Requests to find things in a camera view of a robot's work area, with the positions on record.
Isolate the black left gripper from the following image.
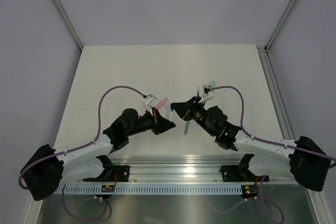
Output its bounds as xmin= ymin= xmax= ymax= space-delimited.
xmin=126 ymin=106 xmax=175 ymax=137

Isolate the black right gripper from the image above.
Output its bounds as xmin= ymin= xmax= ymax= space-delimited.
xmin=171 ymin=97 xmax=216 ymax=136

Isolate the light blue pen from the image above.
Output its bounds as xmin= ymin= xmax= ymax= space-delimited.
xmin=184 ymin=121 xmax=190 ymax=135

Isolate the green highlighter pen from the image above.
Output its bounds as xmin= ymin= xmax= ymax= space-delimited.
xmin=209 ymin=81 xmax=216 ymax=88

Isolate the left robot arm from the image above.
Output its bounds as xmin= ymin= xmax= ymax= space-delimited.
xmin=20 ymin=108 xmax=176 ymax=201

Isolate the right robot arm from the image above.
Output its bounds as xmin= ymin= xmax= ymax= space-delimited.
xmin=171 ymin=97 xmax=331 ymax=191

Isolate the pink translucent highlighter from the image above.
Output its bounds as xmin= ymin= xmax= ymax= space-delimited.
xmin=155 ymin=98 xmax=167 ymax=110

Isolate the left controller board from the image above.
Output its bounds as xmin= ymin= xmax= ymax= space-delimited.
xmin=101 ymin=185 xmax=115 ymax=193

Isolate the controller board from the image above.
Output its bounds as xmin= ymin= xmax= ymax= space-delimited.
xmin=241 ymin=185 xmax=259 ymax=199
xmin=101 ymin=185 xmax=115 ymax=193

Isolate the right controller board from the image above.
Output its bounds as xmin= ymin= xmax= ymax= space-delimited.
xmin=241 ymin=185 xmax=259 ymax=199

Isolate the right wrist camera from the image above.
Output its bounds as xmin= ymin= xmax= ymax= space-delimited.
xmin=199 ymin=85 xmax=214 ymax=104

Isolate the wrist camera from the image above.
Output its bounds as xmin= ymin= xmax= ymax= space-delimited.
xmin=143 ymin=94 xmax=158 ymax=113
xmin=199 ymin=85 xmax=214 ymax=104

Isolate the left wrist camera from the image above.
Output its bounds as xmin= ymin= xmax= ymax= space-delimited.
xmin=143 ymin=94 xmax=158 ymax=113

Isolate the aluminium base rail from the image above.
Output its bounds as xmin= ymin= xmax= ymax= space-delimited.
xmin=60 ymin=154 xmax=320 ymax=184

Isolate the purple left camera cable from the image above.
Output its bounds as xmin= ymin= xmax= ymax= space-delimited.
xmin=19 ymin=86 xmax=146 ymax=190

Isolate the white slotted cable duct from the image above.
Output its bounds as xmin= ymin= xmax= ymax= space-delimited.
xmin=56 ymin=184 xmax=242 ymax=195

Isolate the right side aluminium rail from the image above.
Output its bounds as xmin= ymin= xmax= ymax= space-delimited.
xmin=256 ymin=45 xmax=296 ymax=139

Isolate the right aluminium frame post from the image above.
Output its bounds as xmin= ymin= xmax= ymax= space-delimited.
xmin=265 ymin=0 xmax=300 ymax=53

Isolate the aluminium frame post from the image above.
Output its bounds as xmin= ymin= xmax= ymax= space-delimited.
xmin=265 ymin=0 xmax=300 ymax=53
xmin=51 ymin=0 xmax=84 ymax=51

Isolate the left aluminium frame post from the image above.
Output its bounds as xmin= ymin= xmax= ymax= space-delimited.
xmin=51 ymin=0 xmax=84 ymax=51

